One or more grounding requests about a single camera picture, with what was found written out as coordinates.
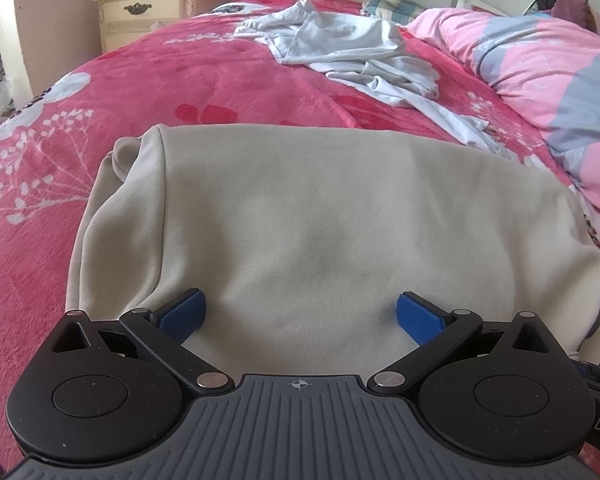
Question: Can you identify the pink grey quilt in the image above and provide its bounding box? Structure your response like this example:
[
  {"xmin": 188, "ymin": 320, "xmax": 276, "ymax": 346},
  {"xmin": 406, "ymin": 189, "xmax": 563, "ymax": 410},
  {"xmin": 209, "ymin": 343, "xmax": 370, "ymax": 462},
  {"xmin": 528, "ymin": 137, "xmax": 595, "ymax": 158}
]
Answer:
[{"xmin": 405, "ymin": 5, "xmax": 600, "ymax": 241}]

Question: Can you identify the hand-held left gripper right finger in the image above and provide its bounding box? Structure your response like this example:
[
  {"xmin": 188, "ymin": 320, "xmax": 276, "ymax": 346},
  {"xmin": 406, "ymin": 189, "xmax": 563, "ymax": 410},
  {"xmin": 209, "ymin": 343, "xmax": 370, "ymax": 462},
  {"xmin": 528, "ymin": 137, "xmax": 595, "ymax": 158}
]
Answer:
[{"xmin": 367, "ymin": 291, "xmax": 561, "ymax": 395}]

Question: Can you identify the red floral blanket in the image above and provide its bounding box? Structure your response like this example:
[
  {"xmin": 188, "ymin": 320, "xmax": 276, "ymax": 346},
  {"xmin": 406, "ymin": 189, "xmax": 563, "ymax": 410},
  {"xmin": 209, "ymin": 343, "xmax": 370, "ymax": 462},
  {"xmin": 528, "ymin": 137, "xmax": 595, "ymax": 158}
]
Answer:
[{"xmin": 0, "ymin": 0, "xmax": 600, "ymax": 461}]

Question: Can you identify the cream nightstand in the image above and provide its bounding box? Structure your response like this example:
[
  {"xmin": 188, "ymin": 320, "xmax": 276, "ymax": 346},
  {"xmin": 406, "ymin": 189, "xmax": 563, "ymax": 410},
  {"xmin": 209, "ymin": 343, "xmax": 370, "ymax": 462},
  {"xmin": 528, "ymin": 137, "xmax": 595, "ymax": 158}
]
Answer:
[{"xmin": 91, "ymin": 0, "xmax": 243, "ymax": 56}]

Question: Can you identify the plaid pillow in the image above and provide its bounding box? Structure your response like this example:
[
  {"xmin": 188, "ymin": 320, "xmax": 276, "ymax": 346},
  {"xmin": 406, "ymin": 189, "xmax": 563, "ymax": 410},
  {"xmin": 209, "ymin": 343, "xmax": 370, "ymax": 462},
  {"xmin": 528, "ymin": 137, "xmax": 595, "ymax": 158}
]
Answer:
[{"xmin": 361, "ymin": 0, "xmax": 433, "ymax": 26}]

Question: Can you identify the white shirt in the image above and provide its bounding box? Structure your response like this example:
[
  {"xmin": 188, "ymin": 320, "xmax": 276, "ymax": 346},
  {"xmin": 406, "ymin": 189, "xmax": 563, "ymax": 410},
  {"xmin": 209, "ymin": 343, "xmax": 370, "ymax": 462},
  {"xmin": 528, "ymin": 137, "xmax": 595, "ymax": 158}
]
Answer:
[{"xmin": 234, "ymin": 0, "xmax": 506, "ymax": 151}]

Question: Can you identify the beige zip jacket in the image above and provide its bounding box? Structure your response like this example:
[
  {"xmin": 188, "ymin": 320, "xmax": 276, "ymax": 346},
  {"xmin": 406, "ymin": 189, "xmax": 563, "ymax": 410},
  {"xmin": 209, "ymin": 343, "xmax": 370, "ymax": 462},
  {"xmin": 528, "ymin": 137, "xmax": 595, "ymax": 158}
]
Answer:
[{"xmin": 65, "ymin": 124, "xmax": 600, "ymax": 376}]

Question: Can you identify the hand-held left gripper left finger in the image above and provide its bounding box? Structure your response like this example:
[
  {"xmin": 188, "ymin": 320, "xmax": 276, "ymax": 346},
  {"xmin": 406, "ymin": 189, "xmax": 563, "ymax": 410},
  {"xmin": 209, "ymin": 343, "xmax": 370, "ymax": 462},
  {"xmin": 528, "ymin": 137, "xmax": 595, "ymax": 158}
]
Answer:
[{"xmin": 50, "ymin": 287, "xmax": 235, "ymax": 396}]

